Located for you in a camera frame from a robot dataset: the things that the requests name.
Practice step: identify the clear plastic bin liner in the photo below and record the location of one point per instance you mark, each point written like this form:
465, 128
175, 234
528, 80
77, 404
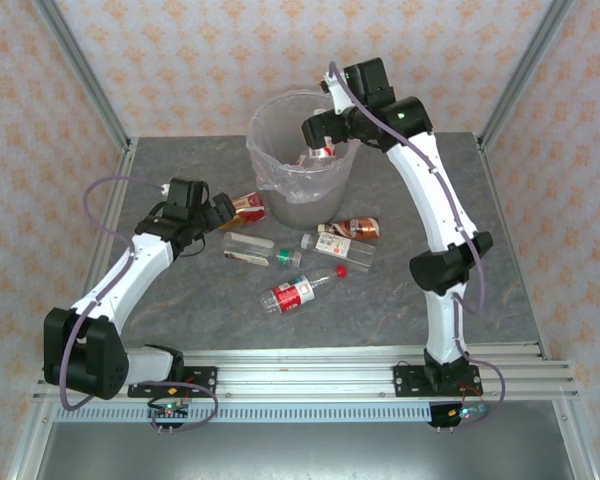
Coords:
270, 170

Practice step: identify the clear bottle red white label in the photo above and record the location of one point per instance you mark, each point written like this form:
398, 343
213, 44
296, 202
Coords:
322, 153

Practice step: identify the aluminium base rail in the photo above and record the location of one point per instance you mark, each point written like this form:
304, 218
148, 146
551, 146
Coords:
305, 372

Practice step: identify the brown plastic bottle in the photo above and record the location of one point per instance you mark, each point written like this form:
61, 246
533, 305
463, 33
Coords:
355, 227

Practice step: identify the gold red label bottle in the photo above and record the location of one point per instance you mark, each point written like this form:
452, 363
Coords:
250, 207

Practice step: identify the clear bottle white cap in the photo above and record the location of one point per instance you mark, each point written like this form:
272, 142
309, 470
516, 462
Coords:
340, 247

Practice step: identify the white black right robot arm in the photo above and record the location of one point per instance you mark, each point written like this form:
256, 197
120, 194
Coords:
420, 185

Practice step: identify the small controller board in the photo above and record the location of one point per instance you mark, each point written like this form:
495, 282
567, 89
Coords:
460, 414
169, 411

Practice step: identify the red label bottle red cap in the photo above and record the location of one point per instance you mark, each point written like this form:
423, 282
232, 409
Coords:
290, 295

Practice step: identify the translucent grey plastic bin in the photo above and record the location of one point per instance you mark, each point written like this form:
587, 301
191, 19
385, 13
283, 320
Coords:
310, 210

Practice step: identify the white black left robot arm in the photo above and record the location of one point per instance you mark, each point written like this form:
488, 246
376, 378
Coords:
115, 290

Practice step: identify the grey metal panel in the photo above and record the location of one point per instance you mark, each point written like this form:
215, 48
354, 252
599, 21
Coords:
305, 450

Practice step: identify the clear bottle green cap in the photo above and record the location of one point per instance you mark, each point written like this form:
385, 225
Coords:
250, 250

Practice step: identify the aluminium frame post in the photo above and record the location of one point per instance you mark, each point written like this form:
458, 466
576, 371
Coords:
525, 70
85, 75

